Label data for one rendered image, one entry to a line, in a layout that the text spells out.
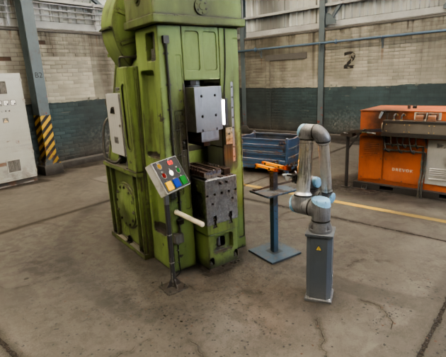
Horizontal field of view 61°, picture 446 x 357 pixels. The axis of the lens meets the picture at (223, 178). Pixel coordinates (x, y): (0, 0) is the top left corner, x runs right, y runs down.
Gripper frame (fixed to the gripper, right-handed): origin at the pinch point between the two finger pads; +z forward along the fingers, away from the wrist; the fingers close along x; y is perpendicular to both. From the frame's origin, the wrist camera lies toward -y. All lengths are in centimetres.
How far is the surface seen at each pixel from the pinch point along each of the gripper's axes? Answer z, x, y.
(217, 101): 50, -41, -66
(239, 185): 67, -7, 25
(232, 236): 46, -34, 70
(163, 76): 61, -88, -91
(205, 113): 49, -55, -56
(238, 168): 67, -8, 6
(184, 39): 64, -64, -121
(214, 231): 44, -56, 57
